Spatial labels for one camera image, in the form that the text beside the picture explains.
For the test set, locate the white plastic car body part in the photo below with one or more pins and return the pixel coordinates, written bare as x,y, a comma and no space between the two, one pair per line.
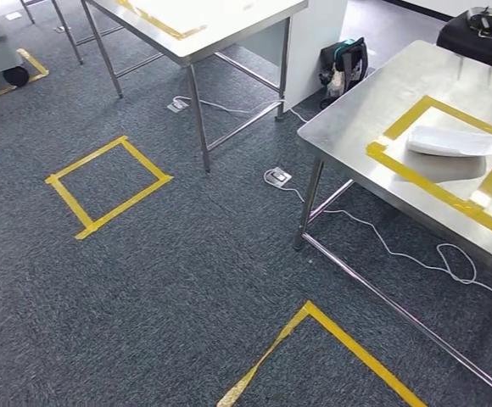
449,140

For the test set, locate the stainless steel workbench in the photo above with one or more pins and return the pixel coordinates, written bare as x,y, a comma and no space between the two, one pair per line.
356,112

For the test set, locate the metal floor socket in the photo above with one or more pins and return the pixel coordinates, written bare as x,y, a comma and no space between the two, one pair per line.
177,105
277,177

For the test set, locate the white topped steel table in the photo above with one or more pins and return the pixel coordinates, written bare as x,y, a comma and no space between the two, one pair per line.
229,22

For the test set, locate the black and teal backpack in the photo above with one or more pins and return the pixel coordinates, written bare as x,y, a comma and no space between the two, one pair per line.
347,64

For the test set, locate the yellow floor tape square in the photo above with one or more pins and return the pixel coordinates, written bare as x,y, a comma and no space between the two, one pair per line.
67,196
34,63

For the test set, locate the steel leg table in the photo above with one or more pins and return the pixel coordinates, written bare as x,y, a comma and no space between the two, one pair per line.
67,34

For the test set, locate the black carrying case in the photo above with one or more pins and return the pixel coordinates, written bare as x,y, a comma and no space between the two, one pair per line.
462,39

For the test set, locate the black remote controller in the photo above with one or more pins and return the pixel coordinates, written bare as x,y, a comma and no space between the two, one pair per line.
489,22

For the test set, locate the yellow tape frame on table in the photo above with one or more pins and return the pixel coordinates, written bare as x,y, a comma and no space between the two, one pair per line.
161,25

